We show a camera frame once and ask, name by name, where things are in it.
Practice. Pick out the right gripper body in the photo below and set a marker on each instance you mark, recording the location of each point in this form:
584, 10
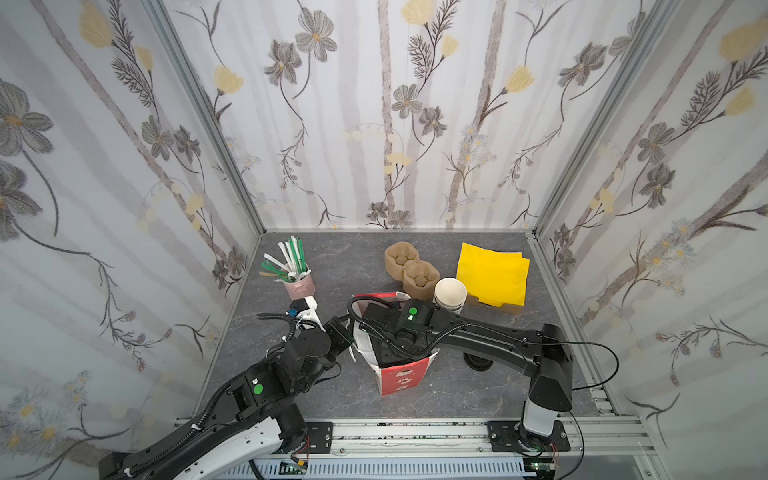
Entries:
387, 346

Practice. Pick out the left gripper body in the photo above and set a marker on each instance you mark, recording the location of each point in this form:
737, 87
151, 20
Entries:
339, 335

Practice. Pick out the red white paper bag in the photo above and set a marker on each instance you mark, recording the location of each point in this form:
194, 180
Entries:
402, 375

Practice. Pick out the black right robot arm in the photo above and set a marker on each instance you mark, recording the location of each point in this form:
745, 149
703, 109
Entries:
545, 356

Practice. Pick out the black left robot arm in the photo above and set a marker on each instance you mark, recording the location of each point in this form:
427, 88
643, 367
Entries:
252, 414

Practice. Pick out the pink straw holder cup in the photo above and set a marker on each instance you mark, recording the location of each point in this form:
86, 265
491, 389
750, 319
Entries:
300, 288

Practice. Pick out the brown pulp cup carrier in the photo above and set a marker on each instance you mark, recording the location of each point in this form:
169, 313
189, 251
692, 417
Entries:
418, 277

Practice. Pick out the stack of paper cups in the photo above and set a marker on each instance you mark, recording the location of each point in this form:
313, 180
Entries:
450, 294

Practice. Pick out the single black lid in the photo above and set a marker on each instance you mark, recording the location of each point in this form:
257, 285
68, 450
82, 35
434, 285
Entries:
477, 363

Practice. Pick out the brown cardboard napkin holder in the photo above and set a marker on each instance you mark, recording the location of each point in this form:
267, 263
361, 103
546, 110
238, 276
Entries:
511, 309

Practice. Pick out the yellow napkin stack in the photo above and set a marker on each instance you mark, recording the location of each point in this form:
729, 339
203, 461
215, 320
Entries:
494, 278

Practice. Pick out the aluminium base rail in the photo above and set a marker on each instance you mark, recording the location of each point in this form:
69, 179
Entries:
588, 448

